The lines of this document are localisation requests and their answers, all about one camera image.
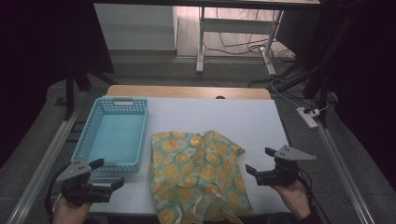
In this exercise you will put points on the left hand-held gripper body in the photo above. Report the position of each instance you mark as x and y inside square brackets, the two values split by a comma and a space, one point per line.
[77, 186]

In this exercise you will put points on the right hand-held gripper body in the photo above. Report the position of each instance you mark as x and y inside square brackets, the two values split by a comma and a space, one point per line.
[283, 172]

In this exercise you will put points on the light blue perforated plastic basket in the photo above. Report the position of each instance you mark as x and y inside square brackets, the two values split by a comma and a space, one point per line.
[115, 140]

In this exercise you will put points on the yellow floral fabric bag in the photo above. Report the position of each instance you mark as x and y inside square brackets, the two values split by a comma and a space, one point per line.
[186, 174]

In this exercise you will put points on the person's left hand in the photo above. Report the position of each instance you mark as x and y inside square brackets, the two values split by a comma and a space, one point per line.
[70, 213]

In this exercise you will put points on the person's right hand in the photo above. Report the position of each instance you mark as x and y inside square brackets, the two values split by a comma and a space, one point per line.
[295, 199]

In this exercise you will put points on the white power strip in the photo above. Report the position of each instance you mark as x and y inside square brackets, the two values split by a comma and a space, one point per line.
[306, 118]

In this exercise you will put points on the black metal stand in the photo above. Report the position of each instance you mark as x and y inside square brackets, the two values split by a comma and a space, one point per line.
[70, 93]
[323, 93]

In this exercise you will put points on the dark curtain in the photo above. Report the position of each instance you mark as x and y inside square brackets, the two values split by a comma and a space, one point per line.
[37, 46]
[373, 77]

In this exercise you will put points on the aluminium rail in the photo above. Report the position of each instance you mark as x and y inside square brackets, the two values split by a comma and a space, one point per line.
[342, 174]
[46, 165]

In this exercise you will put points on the white metal frame desk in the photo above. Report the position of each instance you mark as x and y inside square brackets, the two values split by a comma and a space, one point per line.
[236, 26]

